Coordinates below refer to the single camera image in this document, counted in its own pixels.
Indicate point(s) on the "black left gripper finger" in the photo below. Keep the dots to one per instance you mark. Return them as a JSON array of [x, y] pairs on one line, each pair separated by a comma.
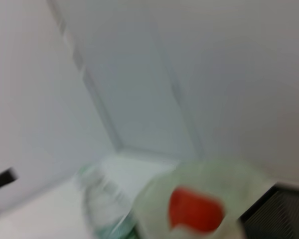
[[3, 180]]

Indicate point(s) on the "clear water bottle green label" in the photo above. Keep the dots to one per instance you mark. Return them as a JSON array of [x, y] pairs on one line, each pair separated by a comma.
[[104, 199]]

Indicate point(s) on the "pale green glass fruit bowl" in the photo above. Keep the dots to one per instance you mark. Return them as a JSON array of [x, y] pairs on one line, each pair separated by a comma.
[[214, 176]]

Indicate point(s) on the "black mesh pen holder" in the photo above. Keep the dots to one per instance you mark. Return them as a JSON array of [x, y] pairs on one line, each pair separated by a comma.
[[279, 214]]

